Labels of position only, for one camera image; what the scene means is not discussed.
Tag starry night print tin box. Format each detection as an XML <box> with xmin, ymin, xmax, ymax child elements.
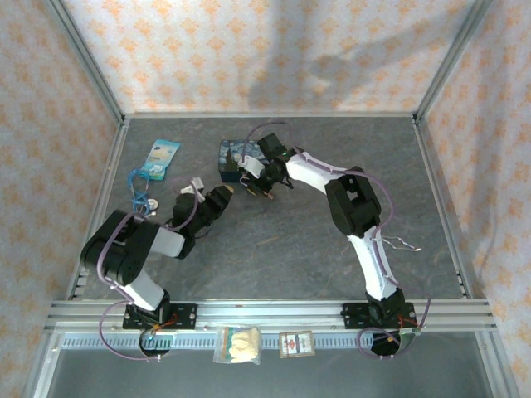
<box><xmin>217</xmin><ymin>138</ymin><xmax>266</xmax><ymax>184</ymax></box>

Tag blue stethoscope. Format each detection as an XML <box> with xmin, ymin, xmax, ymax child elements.
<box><xmin>126</xmin><ymin>167</ymin><xmax>162</xmax><ymax>219</ymax></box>

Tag blue printed pouch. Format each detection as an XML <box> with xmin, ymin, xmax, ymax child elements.
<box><xmin>140</xmin><ymin>138</ymin><xmax>182</xmax><ymax>182</ymax></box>

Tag clear bag of snacks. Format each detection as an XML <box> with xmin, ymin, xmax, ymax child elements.
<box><xmin>212</xmin><ymin>325</ymin><xmax>262</xmax><ymax>366</ymax></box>

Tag small playing card box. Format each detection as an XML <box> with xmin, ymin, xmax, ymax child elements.
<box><xmin>278</xmin><ymin>329</ymin><xmax>316</xmax><ymax>358</ymax></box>

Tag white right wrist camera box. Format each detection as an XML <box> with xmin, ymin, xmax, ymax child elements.
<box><xmin>239</xmin><ymin>154</ymin><xmax>266</xmax><ymax>178</ymax></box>

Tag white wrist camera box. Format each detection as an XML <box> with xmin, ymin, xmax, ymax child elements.
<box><xmin>180</xmin><ymin>177</ymin><xmax>205</xmax><ymax>196</ymax></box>
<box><xmin>239</xmin><ymin>154</ymin><xmax>266</xmax><ymax>178</ymax></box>

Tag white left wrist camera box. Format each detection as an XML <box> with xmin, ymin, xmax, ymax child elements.
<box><xmin>180</xmin><ymin>177</ymin><xmax>205</xmax><ymax>196</ymax></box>

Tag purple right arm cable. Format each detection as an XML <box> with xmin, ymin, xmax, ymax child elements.
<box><xmin>242</xmin><ymin>119</ymin><xmax>432</xmax><ymax>362</ymax></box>

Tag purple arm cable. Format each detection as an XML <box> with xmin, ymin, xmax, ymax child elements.
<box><xmin>242</xmin><ymin>119</ymin><xmax>432</xmax><ymax>362</ymax></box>
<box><xmin>95</xmin><ymin>177</ymin><xmax>212</xmax><ymax>362</ymax></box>

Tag aluminium table back rail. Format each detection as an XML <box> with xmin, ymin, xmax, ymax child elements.
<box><xmin>123</xmin><ymin>111</ymin><xmax>418</xmax><ymax>121</ymax></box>

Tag aluminium table side rail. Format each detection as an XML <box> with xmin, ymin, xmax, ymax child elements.
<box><xmin>66</xmin><ymin>118</ymin><xmax>130</xmax><ymax>300</ymax></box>
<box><xmin>412</xmin><ymin>115</ymin><xmax>474</xmax><ymax>299</ymax></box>

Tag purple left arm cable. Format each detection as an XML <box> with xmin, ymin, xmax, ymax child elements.
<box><xmin>95</xmin><ymin>177</ymin><xmax>212</xmax><ymax>362</ymax></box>

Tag red orange wire bundle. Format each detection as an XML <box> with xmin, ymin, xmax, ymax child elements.
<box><xmin>151</xmin><ymin>314</ymin><xmax>179</xmax><ymax>332</ymax></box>
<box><xmin>389</xmin><ymin>317</ymin><xmax>418</xmax><ymax>343</ymax></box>

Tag long aluminium base rail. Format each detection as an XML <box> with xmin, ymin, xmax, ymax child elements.
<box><xmin>45</xmin><ymin>298</ymin><xmax>497</xmax><ymax>332</ymax></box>

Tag slotted grey cable duct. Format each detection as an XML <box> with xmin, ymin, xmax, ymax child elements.
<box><xmin>53</xmin><ymin>332</ymin><xmax>399</xmax><ymax>350</ymax></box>

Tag thin wire frame eyeglasses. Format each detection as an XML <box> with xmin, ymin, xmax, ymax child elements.
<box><xmin>379</xmin><ymin>235</ymin><xmax>423</xmax><ymax>253</ymax></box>

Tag aluminium corner post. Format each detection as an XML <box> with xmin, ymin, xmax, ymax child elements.
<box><xmin>414</xmin><ymin>0</ymin><xmax>494</xmax><ymax>119</ymax></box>
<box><xmin>43</xmin><ymin>0</ymin><xmax>125</xmax><ymax>121</ymax></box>

